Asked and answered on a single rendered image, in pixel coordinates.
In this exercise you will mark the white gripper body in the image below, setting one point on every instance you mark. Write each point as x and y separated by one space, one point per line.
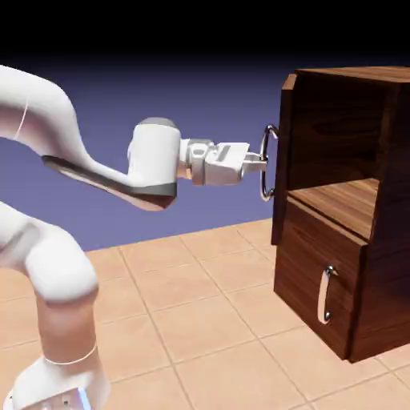
225 165

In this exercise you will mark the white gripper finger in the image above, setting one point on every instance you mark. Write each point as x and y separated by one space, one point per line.
253 156
254 167

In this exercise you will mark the dark wood cabinet door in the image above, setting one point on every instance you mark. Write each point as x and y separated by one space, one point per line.
307 272
283 160

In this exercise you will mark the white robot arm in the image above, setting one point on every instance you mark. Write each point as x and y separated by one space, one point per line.
57 128

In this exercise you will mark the dark wood cabinet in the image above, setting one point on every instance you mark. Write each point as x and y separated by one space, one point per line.
362 224

